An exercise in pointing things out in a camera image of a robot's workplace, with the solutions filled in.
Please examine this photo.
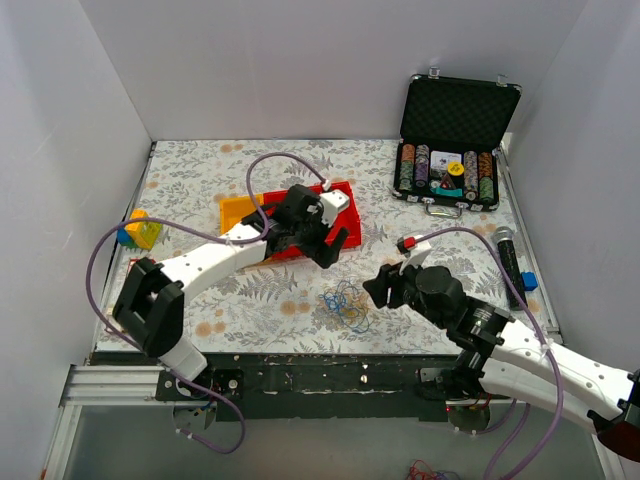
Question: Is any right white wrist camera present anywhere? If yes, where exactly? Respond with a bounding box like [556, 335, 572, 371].
[396, 235, 432, 274]

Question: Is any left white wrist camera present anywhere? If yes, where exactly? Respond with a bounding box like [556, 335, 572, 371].
[319, 190, 350, 226]

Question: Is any purple cable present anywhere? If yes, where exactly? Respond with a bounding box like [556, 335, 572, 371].
[414, 227, 566, 480]
[85, 151, 331, 455]

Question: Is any red white window block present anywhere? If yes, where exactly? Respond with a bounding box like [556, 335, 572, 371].
[126, 258, 141, 274]

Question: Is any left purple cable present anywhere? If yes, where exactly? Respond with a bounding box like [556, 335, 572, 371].
[85, 151, 331, 455]

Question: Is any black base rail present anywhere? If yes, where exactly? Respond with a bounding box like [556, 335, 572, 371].
[89, 352, 516, 421]

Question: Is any small blue block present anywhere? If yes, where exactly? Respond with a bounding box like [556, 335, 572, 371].
[521, 272, 539, 292]

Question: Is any black microphone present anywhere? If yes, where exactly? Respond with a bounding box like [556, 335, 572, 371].
[492, 226, 527, 304]

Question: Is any aluminium frame rail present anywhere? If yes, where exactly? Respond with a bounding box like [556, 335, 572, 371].
[60, 366, 161, 406]

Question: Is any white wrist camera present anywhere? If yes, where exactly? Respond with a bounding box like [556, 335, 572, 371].
[396, 235, 432, 274]
[319, 190, 350, 226]

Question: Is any blue toy block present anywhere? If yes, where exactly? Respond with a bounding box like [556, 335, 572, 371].
[116, 228, 138, 249]

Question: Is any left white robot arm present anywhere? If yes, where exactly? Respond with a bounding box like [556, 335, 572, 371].
[113, 184, 350, 400]

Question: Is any yellow green toy block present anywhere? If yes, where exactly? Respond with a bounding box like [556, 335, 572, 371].
[124, 209, 162, 250]

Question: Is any red plastic bin tray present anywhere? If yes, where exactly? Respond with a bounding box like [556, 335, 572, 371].
[262, 181, 362, 260]

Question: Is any blue wire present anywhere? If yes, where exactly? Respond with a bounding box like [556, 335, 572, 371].
[317, 279, 372, 335]

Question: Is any yellow plastic bin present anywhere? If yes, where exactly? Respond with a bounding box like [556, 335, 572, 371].
[219, 196, 256, 234]

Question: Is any black poker chip case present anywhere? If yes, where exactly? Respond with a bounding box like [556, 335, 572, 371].
[391, 74, 522, 212]

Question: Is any red blue wires bundle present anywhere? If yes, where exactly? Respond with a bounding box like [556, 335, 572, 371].
[407, 459, 461, 480]

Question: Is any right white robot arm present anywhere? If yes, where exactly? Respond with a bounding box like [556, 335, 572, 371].
[363, 264, 639, 461]

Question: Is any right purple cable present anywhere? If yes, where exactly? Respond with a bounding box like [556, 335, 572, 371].
[414, 227, 566, 480]

